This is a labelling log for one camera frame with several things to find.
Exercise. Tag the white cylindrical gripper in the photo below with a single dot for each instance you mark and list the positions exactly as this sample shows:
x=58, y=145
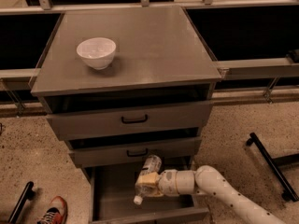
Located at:
x=167, y=182

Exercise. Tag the clear plastic water bottle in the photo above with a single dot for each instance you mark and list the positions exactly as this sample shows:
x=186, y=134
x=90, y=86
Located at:
x=152, y=164

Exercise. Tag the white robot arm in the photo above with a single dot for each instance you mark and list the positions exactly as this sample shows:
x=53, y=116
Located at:
x=206, y=180

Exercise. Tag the bottom grey open drawer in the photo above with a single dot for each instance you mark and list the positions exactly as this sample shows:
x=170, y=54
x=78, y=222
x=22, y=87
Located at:
x=113, y=192

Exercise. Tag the middle grey drawer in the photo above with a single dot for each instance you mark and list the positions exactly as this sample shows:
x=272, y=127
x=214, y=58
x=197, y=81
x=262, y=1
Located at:
x=109, y=155

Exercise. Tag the top grey drawer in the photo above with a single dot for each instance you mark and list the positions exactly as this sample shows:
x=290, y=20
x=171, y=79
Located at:
x=107, y=122

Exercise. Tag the grey metal drawer cabinet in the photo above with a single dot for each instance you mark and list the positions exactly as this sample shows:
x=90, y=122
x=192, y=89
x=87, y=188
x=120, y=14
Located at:
x=159, y=60

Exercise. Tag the red and white sneaker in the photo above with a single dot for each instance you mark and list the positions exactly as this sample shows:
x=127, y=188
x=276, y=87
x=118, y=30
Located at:
x=57, y=212

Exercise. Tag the black stand leg right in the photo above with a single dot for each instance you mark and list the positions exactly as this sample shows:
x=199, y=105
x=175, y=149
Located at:
x=288, y=194

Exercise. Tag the black stand leg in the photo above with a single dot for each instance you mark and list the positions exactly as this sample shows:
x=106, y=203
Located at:
x=26, y=195
x=288, y=194

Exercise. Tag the black stand leg left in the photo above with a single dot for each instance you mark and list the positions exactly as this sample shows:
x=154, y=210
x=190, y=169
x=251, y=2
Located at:
x=26, y=195

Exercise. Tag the white ceramic bowl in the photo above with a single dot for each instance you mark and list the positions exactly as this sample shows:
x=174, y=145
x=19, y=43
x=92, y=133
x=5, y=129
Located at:
x=98, y=52

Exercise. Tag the metal window railing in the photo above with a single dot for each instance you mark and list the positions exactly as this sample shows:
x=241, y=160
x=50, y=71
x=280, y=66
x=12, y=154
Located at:
x=243, y=69

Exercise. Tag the black middle drawer handle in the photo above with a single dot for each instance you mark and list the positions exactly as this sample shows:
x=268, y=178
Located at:
x=137, y=153

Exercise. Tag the black drawer handle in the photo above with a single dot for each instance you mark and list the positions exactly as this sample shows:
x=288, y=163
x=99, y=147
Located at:
x=143, y=119
x=137, y=153

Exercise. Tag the black top drawer handle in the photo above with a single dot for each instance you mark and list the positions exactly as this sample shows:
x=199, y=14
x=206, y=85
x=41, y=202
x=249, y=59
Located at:
x=143, y=119

